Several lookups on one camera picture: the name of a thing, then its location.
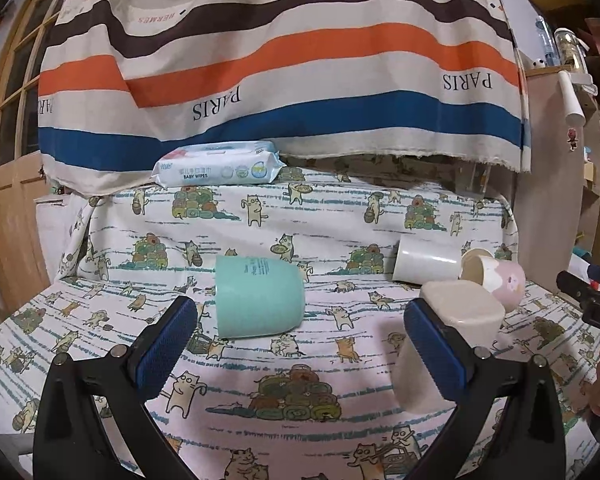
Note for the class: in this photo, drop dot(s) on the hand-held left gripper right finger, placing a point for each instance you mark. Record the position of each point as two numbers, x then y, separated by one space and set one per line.
436 356

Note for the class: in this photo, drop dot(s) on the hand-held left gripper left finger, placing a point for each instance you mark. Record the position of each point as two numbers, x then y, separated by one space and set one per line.
164 352

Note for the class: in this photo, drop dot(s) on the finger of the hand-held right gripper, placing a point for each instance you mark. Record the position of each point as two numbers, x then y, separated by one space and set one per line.
572 285

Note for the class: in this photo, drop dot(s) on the beige cup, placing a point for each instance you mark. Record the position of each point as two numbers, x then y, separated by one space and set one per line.
464 316

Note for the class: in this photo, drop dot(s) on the teal cup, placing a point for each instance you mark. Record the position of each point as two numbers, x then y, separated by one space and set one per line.
258 296

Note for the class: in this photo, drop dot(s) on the pink cup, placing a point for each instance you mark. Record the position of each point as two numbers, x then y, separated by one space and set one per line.
495 280

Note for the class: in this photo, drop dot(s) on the white cup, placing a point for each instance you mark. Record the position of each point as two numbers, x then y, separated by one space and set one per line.
425 261

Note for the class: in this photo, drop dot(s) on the wooden shelf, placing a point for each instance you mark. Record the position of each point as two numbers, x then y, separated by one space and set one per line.
575 170

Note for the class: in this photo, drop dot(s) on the cat printed cloth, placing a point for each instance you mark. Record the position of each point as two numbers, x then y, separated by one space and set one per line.
300 240

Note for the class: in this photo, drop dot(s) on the white paper roll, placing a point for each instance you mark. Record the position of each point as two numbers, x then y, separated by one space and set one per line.
571 100

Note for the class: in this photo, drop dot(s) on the baby wipes packet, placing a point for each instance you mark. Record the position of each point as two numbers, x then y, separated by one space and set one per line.
215 166

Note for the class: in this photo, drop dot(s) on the clear jar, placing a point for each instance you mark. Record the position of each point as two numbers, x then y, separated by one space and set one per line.
570 50

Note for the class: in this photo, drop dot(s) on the wooden door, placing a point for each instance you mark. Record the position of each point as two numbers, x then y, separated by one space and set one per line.
15 170

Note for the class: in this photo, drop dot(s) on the clear plastic bottle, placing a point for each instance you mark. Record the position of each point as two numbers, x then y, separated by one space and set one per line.
544 40

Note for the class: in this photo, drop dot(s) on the striped cloth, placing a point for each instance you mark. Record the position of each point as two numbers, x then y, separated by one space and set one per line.
290 60

